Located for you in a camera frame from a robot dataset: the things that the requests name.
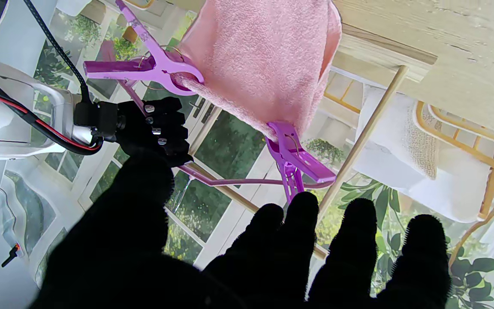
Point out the pink square towel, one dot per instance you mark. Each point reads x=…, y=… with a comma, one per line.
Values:
x=268, y=56

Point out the broad leaf green plant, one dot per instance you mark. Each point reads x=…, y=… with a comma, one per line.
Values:
x=386, y=204

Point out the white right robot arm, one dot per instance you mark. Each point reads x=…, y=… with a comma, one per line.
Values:
x=2, y=111

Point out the purple plastic clothes peg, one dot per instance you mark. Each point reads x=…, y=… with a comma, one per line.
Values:
x=298, y=159
x=161, y=68

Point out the leafy potted tree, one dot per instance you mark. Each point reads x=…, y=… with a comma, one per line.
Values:
x=474, y=279

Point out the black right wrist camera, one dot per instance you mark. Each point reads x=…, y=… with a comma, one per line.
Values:
x=99, y=120

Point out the purple clothes hanger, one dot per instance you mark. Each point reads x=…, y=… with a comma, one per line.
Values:
x=238, y=181

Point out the white cushioned lounge chair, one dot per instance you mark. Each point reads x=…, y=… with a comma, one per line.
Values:
x=405, y=171

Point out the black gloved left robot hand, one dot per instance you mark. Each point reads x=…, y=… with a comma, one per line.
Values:
x=122, y=257

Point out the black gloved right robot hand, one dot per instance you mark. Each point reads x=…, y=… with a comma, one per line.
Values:
x=161, y=133

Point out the wooden hanging rack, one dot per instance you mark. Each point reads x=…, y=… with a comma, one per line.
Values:
x=371, y=124

